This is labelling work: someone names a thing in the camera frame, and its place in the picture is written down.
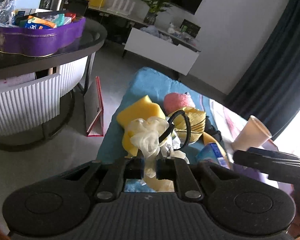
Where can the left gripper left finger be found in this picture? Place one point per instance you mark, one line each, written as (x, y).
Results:
(135, 167)

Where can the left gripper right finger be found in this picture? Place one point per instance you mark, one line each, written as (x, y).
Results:
(165, 168)

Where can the cream scrunchie with black band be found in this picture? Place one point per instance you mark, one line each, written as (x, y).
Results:
(156, 136)

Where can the yellow sponge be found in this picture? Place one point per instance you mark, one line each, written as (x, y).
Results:
(136, 118)

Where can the yellow striped cloth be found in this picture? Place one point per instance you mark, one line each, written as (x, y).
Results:
(197, 120)

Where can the pink fluffy plush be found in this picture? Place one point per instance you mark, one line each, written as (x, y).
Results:
(175, 101)

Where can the purple tissue pack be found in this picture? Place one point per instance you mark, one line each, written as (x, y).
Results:
(254, 174)

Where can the beige paper cup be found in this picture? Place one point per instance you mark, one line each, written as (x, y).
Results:
(253, 134)

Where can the blue white small carton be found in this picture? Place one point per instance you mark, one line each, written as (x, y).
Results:
(214, 153)

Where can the red desk calendar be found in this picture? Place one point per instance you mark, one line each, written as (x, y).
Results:
(93, 105)

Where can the dark blue curtain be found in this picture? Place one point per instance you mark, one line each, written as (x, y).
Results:
(270, 88)

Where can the teal striped blanket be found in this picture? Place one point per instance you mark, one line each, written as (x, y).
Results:
(156, 85)

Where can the round dark coffee table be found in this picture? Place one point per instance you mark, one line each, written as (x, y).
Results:
(34, 112)

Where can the long tv console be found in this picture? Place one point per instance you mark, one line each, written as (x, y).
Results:
(119, 27)

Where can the dark green framed box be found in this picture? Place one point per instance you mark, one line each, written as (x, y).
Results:
(189, 28)

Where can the white wifi router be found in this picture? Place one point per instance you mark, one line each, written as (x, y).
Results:
(122, 7)

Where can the purple tray box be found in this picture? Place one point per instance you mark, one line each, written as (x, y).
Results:
(39, 42)

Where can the potted bamboo plant right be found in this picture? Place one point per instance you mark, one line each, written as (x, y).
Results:
(154, 8)

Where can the yellow box on console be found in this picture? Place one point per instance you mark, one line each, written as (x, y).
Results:
(97, 3)

